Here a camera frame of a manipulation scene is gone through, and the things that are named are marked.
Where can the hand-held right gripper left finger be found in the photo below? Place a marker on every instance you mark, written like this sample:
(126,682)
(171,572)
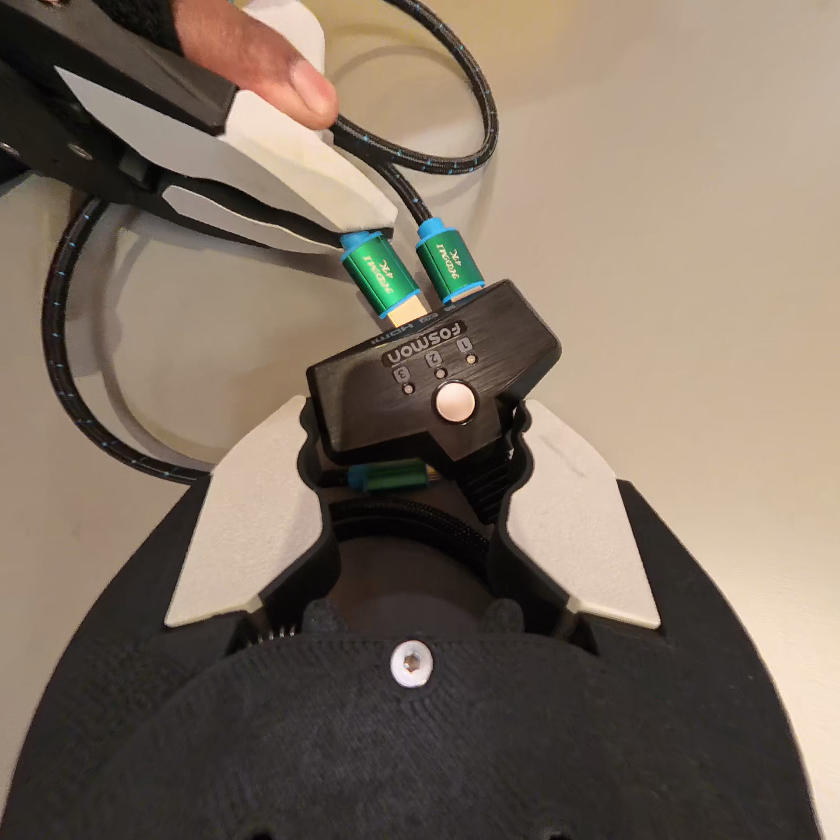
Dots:
(253,525)

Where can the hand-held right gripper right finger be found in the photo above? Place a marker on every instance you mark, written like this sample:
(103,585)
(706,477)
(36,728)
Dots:
(584,525)

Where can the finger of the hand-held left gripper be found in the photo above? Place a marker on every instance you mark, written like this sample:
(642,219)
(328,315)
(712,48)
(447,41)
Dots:
(308,170)
(229,210)

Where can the black switch box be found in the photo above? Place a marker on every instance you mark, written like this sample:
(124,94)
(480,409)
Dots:
(420,394)

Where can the person's left hand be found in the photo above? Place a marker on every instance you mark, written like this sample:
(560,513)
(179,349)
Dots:
(262,59)

